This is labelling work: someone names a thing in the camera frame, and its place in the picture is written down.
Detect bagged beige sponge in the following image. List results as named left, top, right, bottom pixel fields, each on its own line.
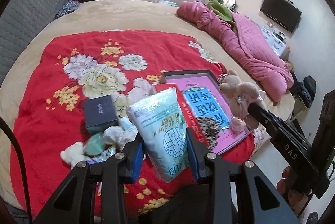
left=229, top=117, right=246, bottom=134

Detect white floral scrunchie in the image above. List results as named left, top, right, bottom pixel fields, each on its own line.
left=102, top=126, right=137, bottom=151

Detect beige bear pink dress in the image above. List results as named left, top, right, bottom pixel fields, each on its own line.
left=218, top=69, right=268, bottom=130

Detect leopard print scrunchie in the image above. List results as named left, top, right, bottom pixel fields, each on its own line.
left=196, top=116, right=222, bottom=151

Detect mint green tissue packet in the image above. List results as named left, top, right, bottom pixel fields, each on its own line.
left=127, top=87, right=188, bottom=183

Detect red tissue pack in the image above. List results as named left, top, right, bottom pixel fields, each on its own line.
left=151, top=83, right=208, bottom=145

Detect yellow white snack pouch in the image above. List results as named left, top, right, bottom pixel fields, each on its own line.
left=92, top=145, right=116, bottom=163

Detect white bear purple bow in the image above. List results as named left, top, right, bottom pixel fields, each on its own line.
left=60, top=142, right=91, bottom=169

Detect dark clothes on chair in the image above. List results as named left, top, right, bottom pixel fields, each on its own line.
left=289, top=73, right=316, bottom=108

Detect dark shallow box tray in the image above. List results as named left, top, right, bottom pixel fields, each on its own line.
left=159, top=69, right=253, bottom=155

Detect dark grey small box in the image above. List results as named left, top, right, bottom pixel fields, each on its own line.
left=84, top=95, right=119, bottom=135

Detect pink and blue book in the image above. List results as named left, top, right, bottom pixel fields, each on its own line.
left=165, top=75, right=249, bottom=155

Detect white drawer cabinet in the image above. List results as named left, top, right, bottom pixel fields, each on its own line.
left=261, top=26, right=290, bottom=60

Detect pink quilted duvet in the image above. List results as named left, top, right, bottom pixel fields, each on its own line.
left=177, top=1, right=294, bottom=103

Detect red floral blanket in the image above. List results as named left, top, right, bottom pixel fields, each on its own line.
left=14, top=30, right=227, bottom=216

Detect green cloth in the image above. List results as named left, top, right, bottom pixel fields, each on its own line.
left=207, top=0, right=236, bottom=27

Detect beige bed sheet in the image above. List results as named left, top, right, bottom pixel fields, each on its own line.
left=1, top=0, right=295, bottom=132

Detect grey quilted headboard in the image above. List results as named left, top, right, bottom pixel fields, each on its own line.
left=1, top=0, right=68, bottom=81

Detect black wall television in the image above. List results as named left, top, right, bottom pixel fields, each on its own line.
left=260, top=0, right=301, bottom=33

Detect black cable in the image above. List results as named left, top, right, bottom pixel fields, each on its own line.
left=0, top=116, right=34, bottom=224

